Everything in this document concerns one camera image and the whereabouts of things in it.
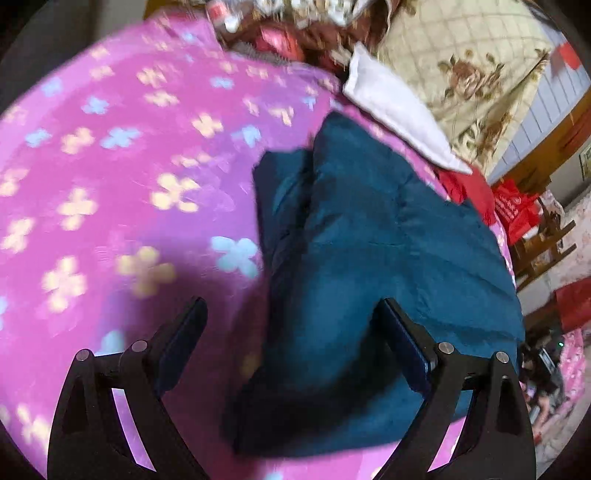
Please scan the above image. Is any brown floral quilt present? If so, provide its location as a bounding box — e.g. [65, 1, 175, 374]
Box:
[295, 18, 384, 70]

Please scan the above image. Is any teal quilted jacket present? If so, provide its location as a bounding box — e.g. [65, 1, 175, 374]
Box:
[224, 111, 525, 457]

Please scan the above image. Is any pink floral bed sheet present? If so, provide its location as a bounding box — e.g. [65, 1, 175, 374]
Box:
[0, 11, 518, 480]

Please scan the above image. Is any white pillow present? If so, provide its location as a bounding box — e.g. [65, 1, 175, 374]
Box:
[342, 41, 474, 175]

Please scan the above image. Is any wooden chair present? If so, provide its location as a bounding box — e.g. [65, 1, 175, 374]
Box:
[510, 198, 578, 291]

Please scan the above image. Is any pink floral curtain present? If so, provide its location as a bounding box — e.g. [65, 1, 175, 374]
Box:
[545, 194, 591, 287]

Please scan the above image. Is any red paper wall decoration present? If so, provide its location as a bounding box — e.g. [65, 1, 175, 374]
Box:
[556, 41, 583, 70]

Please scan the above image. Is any red shopping bag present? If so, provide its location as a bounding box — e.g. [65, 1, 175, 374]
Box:
[492, 178, 543, 245]

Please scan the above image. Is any cream floral quilt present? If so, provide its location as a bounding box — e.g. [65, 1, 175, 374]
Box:
[376, 0, 555, 171]

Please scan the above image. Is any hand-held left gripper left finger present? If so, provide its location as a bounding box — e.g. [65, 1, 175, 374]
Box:
[46, 296, 211, 480]

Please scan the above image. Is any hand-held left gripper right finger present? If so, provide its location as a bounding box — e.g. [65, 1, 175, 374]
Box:
[374, 298, 536, 480]

